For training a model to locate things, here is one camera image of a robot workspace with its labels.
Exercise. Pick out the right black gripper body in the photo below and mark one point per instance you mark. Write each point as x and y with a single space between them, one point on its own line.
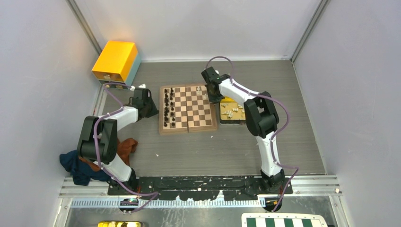
213 98

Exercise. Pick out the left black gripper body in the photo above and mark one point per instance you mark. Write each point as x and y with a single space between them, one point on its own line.
152 110

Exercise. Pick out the wooden chess board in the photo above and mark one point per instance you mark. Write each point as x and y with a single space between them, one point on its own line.
182 110

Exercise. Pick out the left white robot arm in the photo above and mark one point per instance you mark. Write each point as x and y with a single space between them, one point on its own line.
98 139

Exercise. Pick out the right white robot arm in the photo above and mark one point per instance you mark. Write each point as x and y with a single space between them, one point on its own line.
261 119

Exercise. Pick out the green white checkered board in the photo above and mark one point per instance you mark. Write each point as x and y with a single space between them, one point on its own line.
282 220

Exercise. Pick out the gold tin tray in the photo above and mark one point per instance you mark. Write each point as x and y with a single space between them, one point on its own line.
230 112

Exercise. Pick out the yellow teal drawer box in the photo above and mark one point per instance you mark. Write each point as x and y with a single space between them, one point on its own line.
117 64

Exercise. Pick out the orange cloth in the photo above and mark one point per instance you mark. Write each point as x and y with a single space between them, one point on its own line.
124 149

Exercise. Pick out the dark blue cloth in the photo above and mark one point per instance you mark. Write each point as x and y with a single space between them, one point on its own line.
82 170

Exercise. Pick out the gold tin front edge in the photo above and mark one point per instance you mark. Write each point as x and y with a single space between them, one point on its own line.
120 224

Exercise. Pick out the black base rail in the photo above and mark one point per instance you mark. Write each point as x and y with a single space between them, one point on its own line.
205 188

